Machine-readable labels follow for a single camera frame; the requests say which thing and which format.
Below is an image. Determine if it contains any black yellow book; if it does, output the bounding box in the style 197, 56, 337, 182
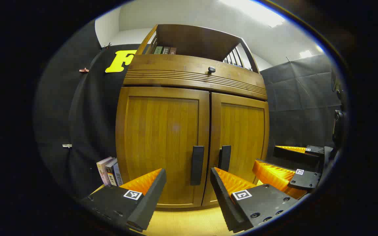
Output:
105, 159, 119, 186

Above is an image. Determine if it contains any wooden ribbed cabinet drawer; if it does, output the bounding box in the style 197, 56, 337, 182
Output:
123, 54, 268, 100

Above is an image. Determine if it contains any wooden double-door shoe cabinet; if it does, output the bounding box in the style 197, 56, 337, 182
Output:
115, 24, 270, 209

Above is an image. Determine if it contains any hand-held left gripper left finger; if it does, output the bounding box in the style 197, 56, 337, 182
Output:
77, 168, 167, 232

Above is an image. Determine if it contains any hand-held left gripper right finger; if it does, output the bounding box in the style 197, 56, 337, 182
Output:
210, 167, 299, 233

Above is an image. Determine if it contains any grey blue book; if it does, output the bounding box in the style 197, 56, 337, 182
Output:
113, 162, 124, 186

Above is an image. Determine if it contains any wooden cabinet door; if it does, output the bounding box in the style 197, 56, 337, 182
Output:
202, 93, 270, 207
116, 87, 210, 208

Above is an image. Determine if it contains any black door handle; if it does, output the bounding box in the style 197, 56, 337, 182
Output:
190, 146, 205, 186
218, 145, 232, 172

